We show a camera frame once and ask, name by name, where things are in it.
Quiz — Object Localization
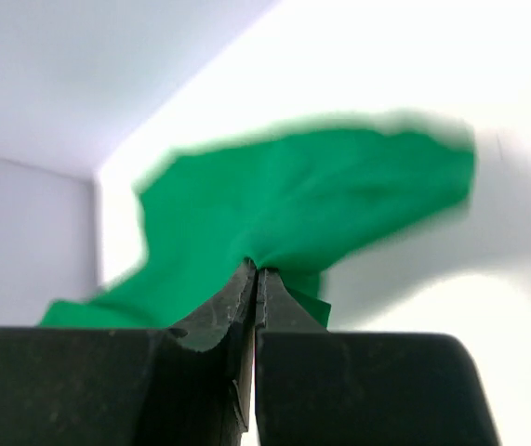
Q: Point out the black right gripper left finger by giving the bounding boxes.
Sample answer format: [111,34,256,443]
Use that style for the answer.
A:
[0,260,257,445]

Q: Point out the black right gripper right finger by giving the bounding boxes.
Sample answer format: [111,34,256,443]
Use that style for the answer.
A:
[255,269,498,446]

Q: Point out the green t shirt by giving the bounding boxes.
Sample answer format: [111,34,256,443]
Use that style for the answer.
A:
[42,113,476,328]

